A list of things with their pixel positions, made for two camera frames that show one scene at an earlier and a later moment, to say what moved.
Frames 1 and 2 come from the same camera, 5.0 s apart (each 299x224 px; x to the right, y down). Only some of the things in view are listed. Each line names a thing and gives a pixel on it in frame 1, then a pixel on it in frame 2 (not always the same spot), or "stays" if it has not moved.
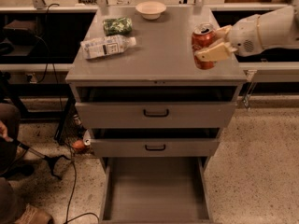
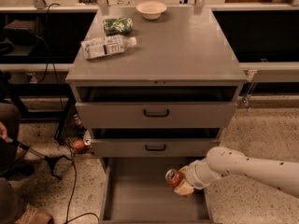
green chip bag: x=117 y=26 stays
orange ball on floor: x=78 y=144 stays
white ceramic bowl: x=150 y=9 stays
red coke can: x=203 y=36 to x=173 y=176
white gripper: x=244 y=36 to x=192 y=174
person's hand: x=4 y=132 stays
